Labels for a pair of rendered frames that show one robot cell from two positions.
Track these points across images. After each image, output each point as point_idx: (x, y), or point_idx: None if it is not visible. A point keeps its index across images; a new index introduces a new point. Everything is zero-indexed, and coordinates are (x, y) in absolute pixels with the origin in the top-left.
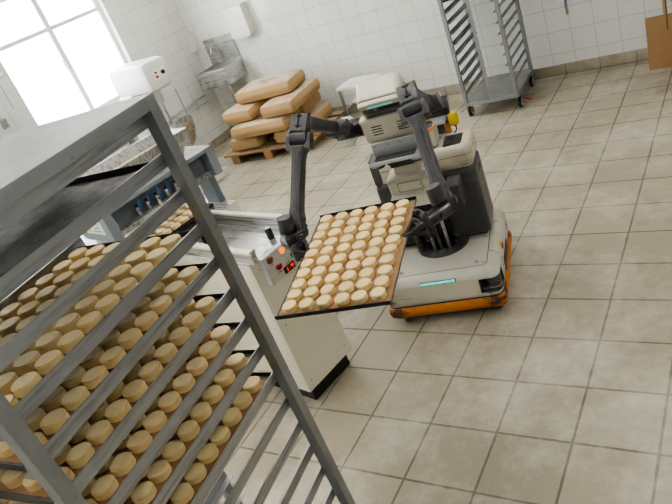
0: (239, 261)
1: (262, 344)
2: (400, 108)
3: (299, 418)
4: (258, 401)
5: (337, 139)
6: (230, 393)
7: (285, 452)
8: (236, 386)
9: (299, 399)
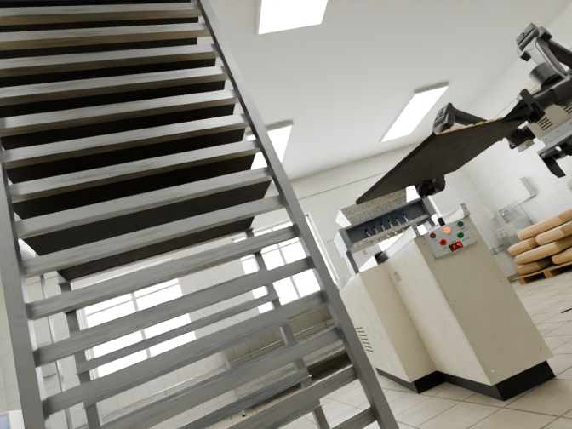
0: (409, 239)
1: (255, 134)
2: (518, 48)
3: (290, 218)
4: (236, 176)
5: (510, 147)
6: (200, 151)
7: (260, 239)
8: (210, 151)
9: (288, 194)
